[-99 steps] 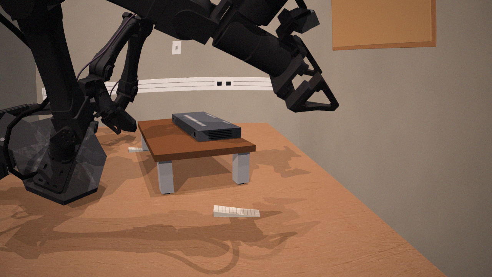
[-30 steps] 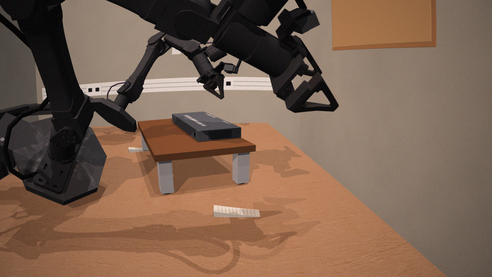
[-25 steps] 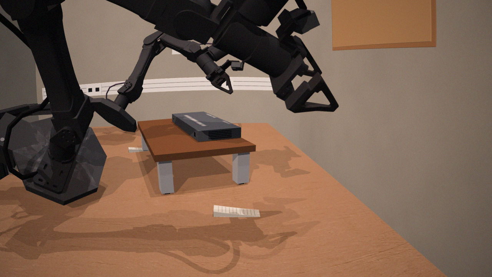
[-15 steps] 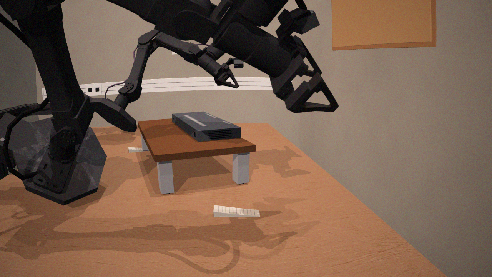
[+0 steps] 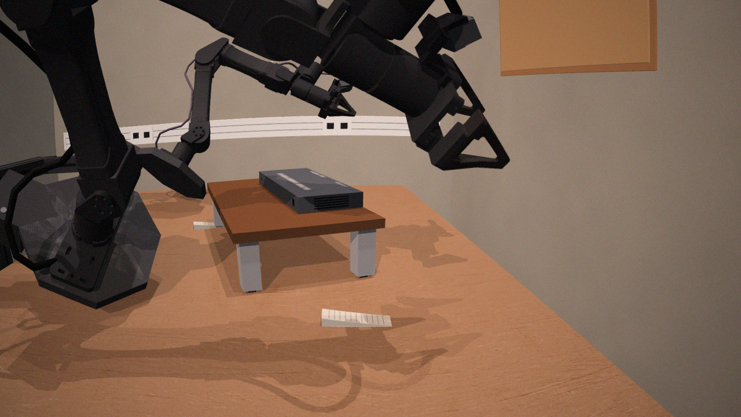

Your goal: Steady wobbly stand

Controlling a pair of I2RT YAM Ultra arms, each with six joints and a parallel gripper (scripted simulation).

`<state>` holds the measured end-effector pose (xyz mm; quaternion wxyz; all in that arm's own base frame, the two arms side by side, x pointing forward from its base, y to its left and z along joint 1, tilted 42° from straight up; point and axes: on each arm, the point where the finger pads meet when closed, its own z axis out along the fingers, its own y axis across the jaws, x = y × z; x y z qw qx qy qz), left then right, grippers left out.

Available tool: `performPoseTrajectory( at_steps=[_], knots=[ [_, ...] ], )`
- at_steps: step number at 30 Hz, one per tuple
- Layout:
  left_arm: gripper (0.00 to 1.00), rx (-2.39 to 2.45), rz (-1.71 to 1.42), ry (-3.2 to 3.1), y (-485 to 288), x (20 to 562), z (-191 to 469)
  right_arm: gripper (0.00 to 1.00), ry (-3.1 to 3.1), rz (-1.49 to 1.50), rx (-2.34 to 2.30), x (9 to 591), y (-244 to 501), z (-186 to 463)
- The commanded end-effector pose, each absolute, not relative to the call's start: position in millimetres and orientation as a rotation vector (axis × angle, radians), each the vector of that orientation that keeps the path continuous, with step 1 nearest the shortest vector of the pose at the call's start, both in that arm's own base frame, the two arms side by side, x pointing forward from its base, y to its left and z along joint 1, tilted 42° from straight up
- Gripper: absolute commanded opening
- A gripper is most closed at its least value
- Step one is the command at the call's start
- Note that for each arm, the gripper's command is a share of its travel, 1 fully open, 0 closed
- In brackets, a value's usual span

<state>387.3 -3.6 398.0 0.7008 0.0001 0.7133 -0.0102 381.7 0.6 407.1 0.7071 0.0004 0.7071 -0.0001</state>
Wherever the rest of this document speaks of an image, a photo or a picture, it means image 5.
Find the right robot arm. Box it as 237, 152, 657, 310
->
0, 0, 435, 292

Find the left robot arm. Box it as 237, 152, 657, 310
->
160, 38, 323, 166

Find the grey network switch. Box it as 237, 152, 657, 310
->
259, 168, 364, 213

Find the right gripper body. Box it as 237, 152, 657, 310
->
365, 13, 469, 167

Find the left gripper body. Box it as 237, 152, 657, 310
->
305, 79, 341, 119

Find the brown wooden stand with grey legs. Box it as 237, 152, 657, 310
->
207, 178, 386, 292

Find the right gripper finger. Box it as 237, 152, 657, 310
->
450, 57, 485, 116
438, 109, 510, 171

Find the beige ridged plastic wedge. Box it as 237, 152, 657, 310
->
321, 309, 385, 327
193, 222, 225, 230

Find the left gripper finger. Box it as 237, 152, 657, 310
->
328, 101, 351, 116
329, 93, 356, 116

